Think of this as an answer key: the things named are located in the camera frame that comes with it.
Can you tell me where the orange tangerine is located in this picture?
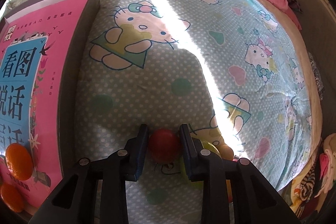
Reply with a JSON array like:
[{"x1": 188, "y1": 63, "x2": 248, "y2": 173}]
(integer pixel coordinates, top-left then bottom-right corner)
[
  {"x1": 5, "y1": 143, "x2": 34, "y2": 181},
  {"x1": 1, "y1": 182, "x2": 25, "y2": 213}
]

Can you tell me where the large red tomato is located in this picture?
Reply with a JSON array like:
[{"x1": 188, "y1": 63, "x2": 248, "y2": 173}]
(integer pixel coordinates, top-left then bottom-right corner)
[{"x1": 148, "y1": 128, "x2": 182, "y2": 164}]

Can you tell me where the yellow-orange cherry tomato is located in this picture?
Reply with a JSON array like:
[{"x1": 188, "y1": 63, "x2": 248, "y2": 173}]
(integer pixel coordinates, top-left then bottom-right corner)
[{"x1": 226, "y1": 180, "x2": 233, "y2": 203}]

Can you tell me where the small orange tomato behind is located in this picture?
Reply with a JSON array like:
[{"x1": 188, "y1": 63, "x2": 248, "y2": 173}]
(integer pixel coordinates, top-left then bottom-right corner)
[{"x1": 218, "y1": 144, "x2": 234, "y2": 161}]

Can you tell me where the striped clothes pile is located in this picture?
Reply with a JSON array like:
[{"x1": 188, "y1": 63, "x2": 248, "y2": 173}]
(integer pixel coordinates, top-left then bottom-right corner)
[{"x1": 282, "y1": 133, "x2": 335, "y2": 220}]

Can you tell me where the large green tomato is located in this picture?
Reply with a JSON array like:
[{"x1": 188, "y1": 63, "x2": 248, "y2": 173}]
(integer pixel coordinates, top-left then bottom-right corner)
[{"x1": 179, "y1": 140, "x2": 223, "y2": 191}]

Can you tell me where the pink book in tray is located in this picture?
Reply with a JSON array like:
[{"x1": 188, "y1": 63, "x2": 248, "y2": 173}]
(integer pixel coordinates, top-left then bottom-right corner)
[{"x1": 0, "y1": 0, "x2": 95, "y2": 209}]

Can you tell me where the hello kitty bed sheet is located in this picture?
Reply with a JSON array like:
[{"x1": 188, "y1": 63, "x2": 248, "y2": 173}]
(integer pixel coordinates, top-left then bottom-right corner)
[{"x1": 1, "y1": 0, "x2": 313, "y2": 223}]

